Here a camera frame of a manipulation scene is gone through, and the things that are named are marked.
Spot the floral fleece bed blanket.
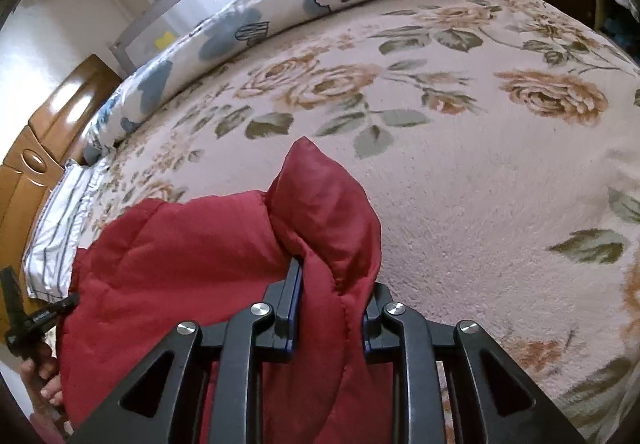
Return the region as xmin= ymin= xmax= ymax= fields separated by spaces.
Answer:
xmin=81 ymin=0 xmax=639 ymax=443

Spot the white striped pillow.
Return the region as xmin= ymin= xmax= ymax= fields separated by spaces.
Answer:
xmin=22 ymin=157 xmax=113 ymax=303

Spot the red quilted down jacket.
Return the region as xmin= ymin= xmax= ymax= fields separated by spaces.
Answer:
xmin=58 ymin=138 xmax=393 ymax=443

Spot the person's left hand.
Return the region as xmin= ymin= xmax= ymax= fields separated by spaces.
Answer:
xmin=20 ymin=342 xmax=64 ymax=415

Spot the wooden headboard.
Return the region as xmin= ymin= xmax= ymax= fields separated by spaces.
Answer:
xmin=0 ymin=54 xmax=122 ymax=313

